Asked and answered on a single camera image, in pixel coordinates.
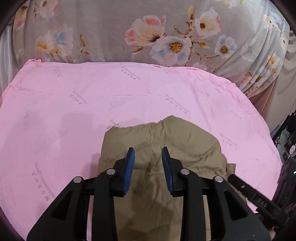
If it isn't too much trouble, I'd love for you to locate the white satin curtain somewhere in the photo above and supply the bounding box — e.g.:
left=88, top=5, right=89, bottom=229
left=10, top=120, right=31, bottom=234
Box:
left=0, top=23, right=19, bottom=95

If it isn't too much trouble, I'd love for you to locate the grey floral blanket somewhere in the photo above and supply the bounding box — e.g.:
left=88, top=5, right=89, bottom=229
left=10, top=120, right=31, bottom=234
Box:
left=13, top=1, right=290, bottom=97

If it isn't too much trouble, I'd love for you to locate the olive quilted jacket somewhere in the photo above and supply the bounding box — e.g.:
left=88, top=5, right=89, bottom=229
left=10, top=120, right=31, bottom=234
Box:
left=98, top=116, right=235, bottom=240

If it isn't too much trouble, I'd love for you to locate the pink bed sheet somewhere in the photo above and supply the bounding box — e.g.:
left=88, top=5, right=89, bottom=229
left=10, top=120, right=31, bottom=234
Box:
left=1, top=60, right=281, bottom=238

